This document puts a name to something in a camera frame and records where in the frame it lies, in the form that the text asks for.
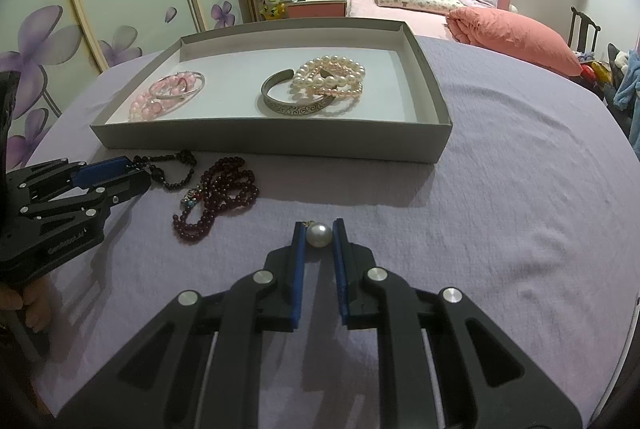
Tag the lavender table cloth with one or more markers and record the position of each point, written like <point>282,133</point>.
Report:
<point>532,211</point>

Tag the pink white nightstand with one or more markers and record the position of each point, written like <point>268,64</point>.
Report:
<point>303,9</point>

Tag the thin silver bangle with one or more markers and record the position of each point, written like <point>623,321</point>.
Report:
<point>178,86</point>

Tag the wide silver cuff bangle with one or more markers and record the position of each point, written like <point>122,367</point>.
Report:
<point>299,102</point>

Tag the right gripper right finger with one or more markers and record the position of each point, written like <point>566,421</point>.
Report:
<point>442,363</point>

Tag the black wooden chair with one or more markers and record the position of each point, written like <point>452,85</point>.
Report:
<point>584,32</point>

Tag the dark red garnet bead strand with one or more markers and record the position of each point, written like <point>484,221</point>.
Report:
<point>225,186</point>

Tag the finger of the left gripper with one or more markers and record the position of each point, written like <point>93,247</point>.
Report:
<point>85,176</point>
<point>125,194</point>

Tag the salmon folded duvet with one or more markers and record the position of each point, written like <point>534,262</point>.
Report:
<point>514,35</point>

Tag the large pearl earring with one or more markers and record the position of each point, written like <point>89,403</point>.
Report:
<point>318,234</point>

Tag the grey cardboard tray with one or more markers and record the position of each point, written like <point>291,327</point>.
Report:
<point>399,115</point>

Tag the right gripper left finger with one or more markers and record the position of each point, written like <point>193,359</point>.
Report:
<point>196,364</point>

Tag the blue hanging clothes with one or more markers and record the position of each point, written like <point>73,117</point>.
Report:
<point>628,93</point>

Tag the person's left hand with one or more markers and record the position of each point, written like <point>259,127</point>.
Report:
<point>34,300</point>

